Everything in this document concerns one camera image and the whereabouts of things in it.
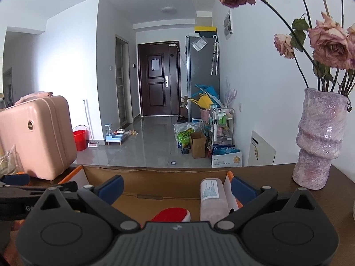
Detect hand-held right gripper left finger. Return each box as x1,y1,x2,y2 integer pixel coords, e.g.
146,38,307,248
37,175,139,233

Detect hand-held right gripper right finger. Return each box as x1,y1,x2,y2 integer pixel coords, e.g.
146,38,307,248
214,176,319,232

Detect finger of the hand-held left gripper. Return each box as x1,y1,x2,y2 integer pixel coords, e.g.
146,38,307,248
0,181,79,203
0,173,30,186

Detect translucent plastic bottle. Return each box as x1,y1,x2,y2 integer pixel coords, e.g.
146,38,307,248
199,178,230,223

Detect red cardboard box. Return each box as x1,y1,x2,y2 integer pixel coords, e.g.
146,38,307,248
57,165,246,223

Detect red white lint brush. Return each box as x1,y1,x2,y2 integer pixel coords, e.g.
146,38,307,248
150,207,192,223

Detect clear glass cup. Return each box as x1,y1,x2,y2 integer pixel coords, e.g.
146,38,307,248
0,143,25,178

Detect blue white carton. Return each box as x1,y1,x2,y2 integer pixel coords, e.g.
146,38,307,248
211,144,242,168

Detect pink suitcase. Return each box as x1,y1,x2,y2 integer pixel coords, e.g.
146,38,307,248
0,91,78,181

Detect white board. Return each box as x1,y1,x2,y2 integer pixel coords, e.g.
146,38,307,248
247,130,277,167

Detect white mop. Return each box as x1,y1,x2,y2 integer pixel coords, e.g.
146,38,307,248
82,99,99,148

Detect blue pet feeder stand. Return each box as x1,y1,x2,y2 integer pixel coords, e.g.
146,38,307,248
105,124,125,146

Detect red bucket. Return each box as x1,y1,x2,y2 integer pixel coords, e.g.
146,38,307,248
73,125,90,152

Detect brown cardboard box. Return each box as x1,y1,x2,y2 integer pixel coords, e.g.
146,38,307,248
189,131,208,159

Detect metal storage trolley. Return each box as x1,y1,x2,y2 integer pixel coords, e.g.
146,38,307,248
209,104,236,147

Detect clear bag with green packs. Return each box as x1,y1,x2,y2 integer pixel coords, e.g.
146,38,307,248
174,122,204,149

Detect purple ceramic vase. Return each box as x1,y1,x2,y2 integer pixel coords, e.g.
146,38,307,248
292,88,352,191

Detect pale dried branches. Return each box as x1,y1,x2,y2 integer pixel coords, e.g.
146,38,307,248
225,77,238,108

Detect yellow bag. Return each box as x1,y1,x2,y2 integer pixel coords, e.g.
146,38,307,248
189,94,213,110

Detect grey side door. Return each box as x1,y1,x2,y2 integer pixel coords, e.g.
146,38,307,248
115,34,130,126

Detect brown cardboard pieces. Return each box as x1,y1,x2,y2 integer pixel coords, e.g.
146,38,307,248
180,96,192,118

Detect blue bag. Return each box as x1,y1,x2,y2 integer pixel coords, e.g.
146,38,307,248
194,84,219,100

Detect dark brown entrance door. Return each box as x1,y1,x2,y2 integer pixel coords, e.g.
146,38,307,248
137,40,181,117

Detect grey refrigerator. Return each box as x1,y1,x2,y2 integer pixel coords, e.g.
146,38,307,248
185,35,220,122

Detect clear folded umbrella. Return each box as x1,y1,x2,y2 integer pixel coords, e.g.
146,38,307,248
210,35,219,76

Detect clear plastic packet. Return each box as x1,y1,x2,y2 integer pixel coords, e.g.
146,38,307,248
192,37,208,52

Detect yellow black box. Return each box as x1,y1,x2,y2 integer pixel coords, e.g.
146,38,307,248
194,25,217,37

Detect dried pink rose bouquet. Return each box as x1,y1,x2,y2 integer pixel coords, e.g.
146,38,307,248
210,0,355,96

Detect white wall panel box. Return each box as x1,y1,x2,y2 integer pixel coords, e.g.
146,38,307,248
223,9,235,40

